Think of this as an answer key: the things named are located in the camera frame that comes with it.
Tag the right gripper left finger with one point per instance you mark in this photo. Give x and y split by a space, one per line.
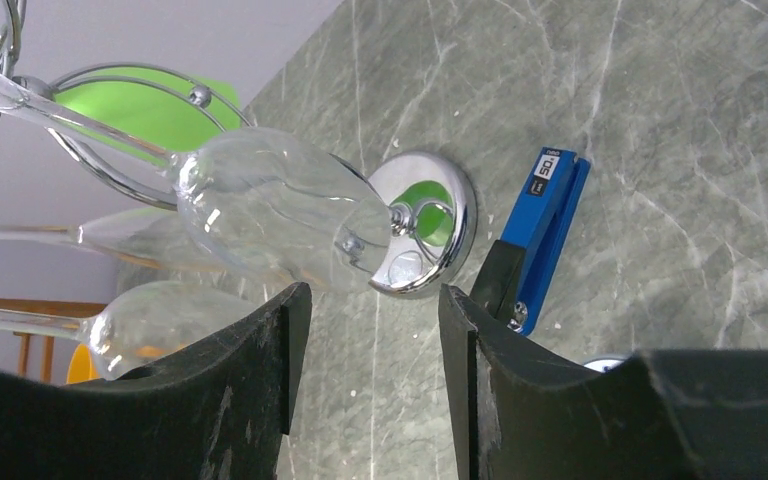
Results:
218 409

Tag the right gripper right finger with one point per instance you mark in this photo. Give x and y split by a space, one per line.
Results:
519 411

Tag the clear wine glass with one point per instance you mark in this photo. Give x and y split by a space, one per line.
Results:
258 199
165 312
146 236

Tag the orange plastic goblet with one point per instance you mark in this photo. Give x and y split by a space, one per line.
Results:
115 362

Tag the green plastic wine glass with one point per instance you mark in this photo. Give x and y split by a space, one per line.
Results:
170 109

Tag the orange wooden rack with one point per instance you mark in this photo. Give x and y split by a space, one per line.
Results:
47 319

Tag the chrome wine glass rack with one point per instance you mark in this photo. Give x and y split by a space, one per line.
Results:
430 199

